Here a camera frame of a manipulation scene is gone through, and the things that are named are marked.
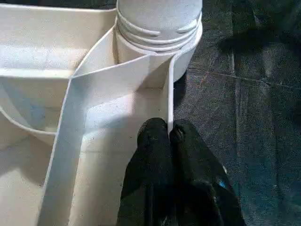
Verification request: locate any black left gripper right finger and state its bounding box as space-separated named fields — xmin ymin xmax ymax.
xmin=170 ymin=119 xmax=245 ymax=226

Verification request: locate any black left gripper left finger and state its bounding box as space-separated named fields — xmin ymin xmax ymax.
xmin=117 ymin=118 xmax=174 ymax=226

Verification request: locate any white plastic table top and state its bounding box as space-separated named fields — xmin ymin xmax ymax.
xmin=0 ymin=4 xmax=204 ymax=226

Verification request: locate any white plastic table leg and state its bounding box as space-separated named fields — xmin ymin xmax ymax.
xmin=115 ymin=0 xmax=204 ymax=53

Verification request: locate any black work mat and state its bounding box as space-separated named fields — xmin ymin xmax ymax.
xmin=0 ymin=0 xmax=301 ymax=226

